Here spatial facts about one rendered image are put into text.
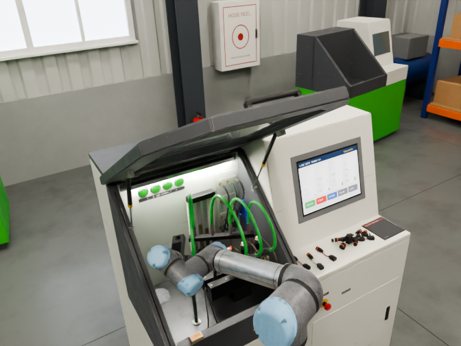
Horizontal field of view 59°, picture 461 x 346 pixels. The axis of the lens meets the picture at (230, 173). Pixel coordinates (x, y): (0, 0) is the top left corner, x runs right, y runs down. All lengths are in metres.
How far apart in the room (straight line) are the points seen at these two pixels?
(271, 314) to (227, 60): 5.12
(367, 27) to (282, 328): 5.11
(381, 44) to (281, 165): 4.24
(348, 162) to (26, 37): 3.97
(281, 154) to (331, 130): 0.33
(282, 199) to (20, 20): 3.92
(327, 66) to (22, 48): 3.51
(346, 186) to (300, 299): 1.27
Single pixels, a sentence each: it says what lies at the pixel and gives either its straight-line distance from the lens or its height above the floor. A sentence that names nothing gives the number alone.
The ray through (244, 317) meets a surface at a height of 0.95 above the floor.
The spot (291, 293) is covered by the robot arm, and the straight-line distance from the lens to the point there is 1.10.
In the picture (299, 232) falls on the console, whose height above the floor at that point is 1.06.
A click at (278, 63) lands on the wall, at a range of 6.75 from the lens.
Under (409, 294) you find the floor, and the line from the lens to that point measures 3.53.
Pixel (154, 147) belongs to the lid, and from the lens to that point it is 1.09.
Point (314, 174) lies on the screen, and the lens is 2.12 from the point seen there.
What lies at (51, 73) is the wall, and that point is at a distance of 5.38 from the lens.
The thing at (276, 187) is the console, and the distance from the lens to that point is 2.00.
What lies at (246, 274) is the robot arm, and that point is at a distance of 1.29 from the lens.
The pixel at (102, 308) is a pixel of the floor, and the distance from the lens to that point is 3.44.
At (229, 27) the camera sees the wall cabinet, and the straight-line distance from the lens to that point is 5.91.
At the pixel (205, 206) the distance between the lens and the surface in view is 2.07.
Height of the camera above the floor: 2.30
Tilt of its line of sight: 27 degrees down
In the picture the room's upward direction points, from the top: 3 degrees counter-clockwise
